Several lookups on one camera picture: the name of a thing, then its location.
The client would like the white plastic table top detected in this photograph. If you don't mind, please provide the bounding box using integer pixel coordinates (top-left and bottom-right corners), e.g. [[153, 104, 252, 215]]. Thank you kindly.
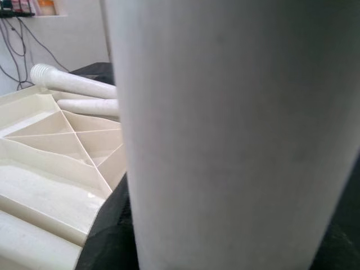
[[0, 85, 127, 248]]

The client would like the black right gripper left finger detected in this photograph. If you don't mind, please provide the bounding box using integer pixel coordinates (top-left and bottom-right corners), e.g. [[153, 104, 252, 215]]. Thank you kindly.
[[72, 170, 141, 270]]

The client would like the black wall cable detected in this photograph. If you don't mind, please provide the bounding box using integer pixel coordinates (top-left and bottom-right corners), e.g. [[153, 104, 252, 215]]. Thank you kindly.
[[0, 16, 34, 91], [18, 16, 73, 74]]

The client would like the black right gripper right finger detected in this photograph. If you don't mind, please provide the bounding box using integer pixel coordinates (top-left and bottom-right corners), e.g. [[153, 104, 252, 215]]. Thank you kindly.
[[318, 157, 360, 270]]

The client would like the black wall power strip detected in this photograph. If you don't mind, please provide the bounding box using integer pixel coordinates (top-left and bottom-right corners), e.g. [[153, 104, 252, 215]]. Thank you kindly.
[[0, 10, 37, 17]]

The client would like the orange box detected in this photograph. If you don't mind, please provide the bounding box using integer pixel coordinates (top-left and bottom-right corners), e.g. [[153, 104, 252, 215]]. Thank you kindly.
[[36, 0, 59, 16]]

